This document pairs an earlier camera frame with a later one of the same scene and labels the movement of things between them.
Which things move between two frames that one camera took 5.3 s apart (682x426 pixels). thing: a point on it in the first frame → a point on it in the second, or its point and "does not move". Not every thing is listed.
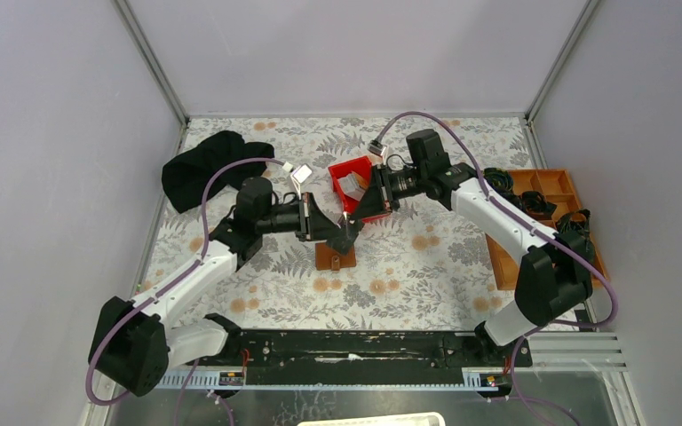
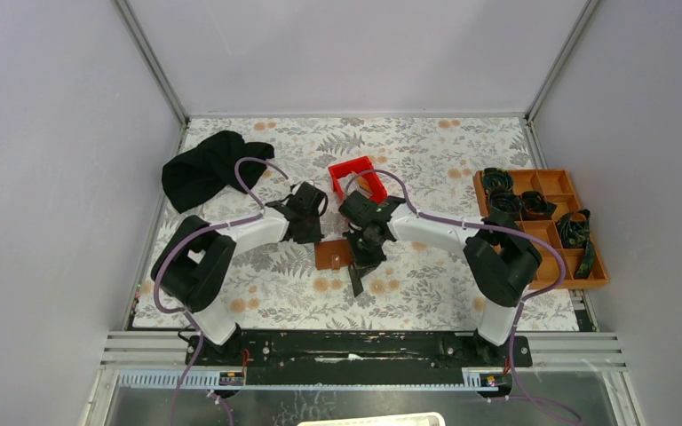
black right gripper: (373, 202) → (360, 260)
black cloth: (185, 180) does not move
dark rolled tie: (535, 204) does not move
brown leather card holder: (329, 258) does not move
